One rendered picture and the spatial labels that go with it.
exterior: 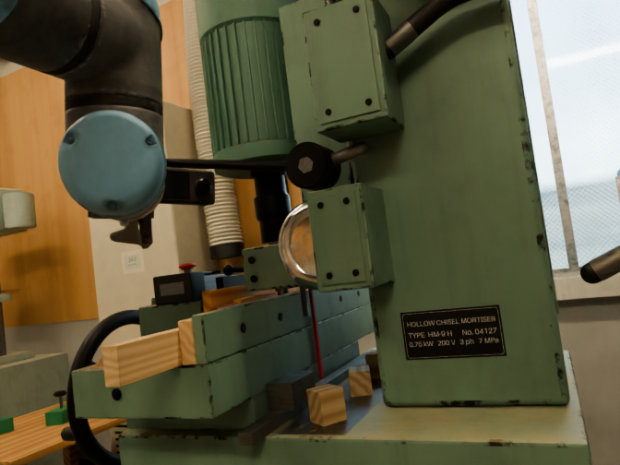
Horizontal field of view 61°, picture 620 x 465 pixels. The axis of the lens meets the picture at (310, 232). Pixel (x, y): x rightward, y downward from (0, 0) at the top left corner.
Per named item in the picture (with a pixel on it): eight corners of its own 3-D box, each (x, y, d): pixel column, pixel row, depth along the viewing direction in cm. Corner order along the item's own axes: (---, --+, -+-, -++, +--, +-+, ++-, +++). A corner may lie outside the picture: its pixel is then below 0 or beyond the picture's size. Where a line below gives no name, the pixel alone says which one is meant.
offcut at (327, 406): (324, 426, 63) (319, 393, 63) (310, 422, 66) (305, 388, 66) (347, 419, 64) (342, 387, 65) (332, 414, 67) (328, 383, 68)
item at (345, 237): (344, 286, 70) (333, 197, 70) (395, 280, 67) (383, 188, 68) (315, 293, 61) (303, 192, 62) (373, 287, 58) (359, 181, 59)
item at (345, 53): (339, 143, 70) (326, 35, 71) (405, 128, 66) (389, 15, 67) (315, 132, 62) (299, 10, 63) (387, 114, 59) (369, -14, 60)
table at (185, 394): (254, 339, 125) (250, 313, 125) (375, 330, 112) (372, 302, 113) (20, 419, 69) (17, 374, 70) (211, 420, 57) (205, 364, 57)
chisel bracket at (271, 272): (267, 297, 91) (261, 248, 91) (342, 289, 85) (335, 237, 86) (244, 302, 84) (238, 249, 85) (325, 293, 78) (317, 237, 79)
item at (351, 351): (266, 365, 110) (264, 346, 110) (361, 361, 101) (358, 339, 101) (126, 429, 73) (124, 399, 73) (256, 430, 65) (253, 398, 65)
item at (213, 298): (271, 322, 97) (267, 280, 97) (279, 321, 96) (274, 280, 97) (207, 341, 78) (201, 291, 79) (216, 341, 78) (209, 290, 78)
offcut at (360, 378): (351, 389, 79) (348, 366, 79) (372, 387, 79) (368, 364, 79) (351, 397, 75) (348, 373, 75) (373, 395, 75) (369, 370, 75)
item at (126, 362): (323, 313, 102) (321, 292, 102) (333, 312, 101) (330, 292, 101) (105, 387, 51) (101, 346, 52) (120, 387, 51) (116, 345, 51)
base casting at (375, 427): (277, 405, 111) (271, 362, 112) (578, 402, 88) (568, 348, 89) (121, 503, 70) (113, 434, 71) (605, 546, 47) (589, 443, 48)
